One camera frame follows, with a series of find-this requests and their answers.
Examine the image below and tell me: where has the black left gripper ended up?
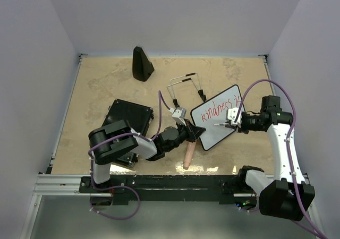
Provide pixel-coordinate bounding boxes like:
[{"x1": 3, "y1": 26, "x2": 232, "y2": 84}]
[{"x1": 165, "y1": 118, "x2": 206, "y2": 152}]

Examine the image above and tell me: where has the red capped whiteboard marker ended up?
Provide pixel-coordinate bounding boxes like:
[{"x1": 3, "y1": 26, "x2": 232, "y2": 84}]
[{"x1": 214, "y1": 123, "x2": 229, "y2": 126}]

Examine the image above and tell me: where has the white whiteboard black frame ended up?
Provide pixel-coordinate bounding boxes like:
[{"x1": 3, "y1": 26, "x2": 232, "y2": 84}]
[{"x1": 190, "y1": 84, "x2": 242, "y2": 151}]

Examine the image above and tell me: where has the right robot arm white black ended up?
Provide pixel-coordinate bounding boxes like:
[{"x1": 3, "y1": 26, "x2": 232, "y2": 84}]
[{"x1": 226, "y1": 96, "x2": 315, "y2": 221}]

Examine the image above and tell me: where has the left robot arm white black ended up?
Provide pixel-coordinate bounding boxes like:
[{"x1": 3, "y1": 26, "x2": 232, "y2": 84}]
[{"x1": 88, "y1": 119, "x2": 206, "y2": 192}]

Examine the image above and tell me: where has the pink toy microphone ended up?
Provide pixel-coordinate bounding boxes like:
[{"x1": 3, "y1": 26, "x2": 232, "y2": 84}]
[{"x1": 183, "y1": 142, "x2": 196, "y2": 170}]

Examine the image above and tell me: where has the black hard case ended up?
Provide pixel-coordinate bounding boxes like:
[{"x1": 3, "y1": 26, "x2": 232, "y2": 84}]
[{"x1": 102, "y1": 98, "x2": 155, "y2": 168}]

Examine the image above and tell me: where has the black cone-shaped object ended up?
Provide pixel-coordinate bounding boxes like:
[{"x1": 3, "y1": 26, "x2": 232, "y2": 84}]
[{"x1": 132, "y1": 46, "x2": 155, "y2": 82}]

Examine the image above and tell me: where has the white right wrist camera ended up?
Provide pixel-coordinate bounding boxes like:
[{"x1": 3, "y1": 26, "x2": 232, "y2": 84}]
[{"x1": 226, "y1": 107, "x2": 241, "y2": 127}]

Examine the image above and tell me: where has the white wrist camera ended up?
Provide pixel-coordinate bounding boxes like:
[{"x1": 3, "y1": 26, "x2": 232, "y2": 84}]
[
  {"x1": 170, "y1": 107, "x2": 186, "y2": 125},
  {"x1": 226, "y1": 107, "x2": 241, "y2": 127}
]

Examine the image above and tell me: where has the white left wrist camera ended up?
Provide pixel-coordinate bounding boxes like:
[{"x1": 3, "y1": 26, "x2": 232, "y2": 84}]
[{"x1": 170, "y1": 107, "x2": 186, "y2": 125}]

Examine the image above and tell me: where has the wire whiteboard stand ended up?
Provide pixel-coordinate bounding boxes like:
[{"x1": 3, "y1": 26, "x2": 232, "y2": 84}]
[{"x1": 166, "y1": 73, "x2": 207, "y2": 105}]

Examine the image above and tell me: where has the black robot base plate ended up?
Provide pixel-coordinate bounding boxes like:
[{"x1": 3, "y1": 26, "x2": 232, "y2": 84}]
[{"x1": 79, "y1": 175, "x2": 256, "y2": 206}]

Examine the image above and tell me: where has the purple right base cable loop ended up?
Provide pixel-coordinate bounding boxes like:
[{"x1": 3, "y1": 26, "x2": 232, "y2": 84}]
[{"x1": 238, "y1": 200, "x2": 261, "y2": 213}]

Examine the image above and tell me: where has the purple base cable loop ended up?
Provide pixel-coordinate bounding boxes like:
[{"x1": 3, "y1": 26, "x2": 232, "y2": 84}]
[
  {"x1": 238, "y1": 200, "x2": 261, "y2": 213},
  {"x1": 89, "y1": 185, "x2": 142, "y2": 220}
]

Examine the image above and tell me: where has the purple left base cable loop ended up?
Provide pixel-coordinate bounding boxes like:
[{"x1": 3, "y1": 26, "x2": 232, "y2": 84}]
[{"x1": 89, "y1": 185, "x2": 142, "y2": 220}]

